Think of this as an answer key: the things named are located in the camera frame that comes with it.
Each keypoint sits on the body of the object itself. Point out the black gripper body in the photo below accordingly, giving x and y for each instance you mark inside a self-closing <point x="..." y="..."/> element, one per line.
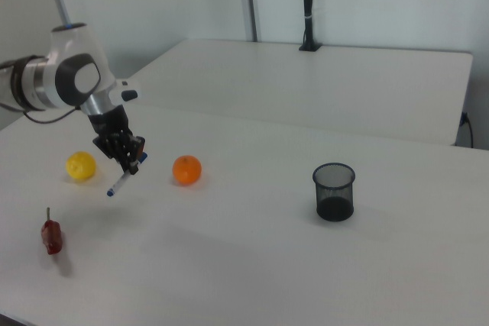
<point x="112" y="131"/>

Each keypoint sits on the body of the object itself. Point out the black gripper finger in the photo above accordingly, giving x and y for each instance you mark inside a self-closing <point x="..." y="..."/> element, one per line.
<point x="131" y="163"/>
<point x="141" y="148"/>

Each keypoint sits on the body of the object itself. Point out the blue and white marker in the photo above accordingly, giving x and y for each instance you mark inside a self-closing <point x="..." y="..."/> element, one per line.
<point x="119" y="184"/>

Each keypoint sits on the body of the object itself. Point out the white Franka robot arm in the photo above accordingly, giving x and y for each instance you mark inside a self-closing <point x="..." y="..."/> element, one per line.
<point x="76" y="78"/>

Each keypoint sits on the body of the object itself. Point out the orange toy fruit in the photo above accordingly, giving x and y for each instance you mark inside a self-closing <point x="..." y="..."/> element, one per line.
<point x="186" y="170"/>

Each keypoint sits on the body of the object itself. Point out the red chili pepper toy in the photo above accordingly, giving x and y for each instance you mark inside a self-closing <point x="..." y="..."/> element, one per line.
<point x="52" y="238"/>

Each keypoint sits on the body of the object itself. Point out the white adjacent table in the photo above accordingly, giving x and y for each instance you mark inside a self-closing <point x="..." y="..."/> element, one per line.
<point x="324" y="85"/>

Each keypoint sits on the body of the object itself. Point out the black mesh pen cup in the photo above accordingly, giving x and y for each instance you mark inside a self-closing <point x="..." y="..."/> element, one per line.
<point x="335" y="200"/>

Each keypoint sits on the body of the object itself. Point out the black camera pole with base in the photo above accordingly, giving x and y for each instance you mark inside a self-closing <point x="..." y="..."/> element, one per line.
<point x="308" y="9"/>

